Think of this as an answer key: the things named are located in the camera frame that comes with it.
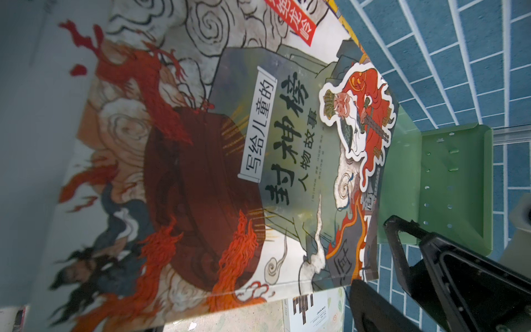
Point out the white book with brown bars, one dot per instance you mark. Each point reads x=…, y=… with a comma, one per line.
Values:
x=320, y=311

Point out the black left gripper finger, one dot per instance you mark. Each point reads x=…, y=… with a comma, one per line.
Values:
x=371, y=312

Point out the green red illustrated comic book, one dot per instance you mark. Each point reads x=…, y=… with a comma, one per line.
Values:
x=230, y=153

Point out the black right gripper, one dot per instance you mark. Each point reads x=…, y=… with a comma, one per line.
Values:
x=460, y=289

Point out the yellow red illustrated book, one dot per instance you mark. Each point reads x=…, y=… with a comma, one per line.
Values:
x=340, y=17

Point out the green wooden two-tier shelf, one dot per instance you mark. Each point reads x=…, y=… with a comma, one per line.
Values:
x=443, y=180

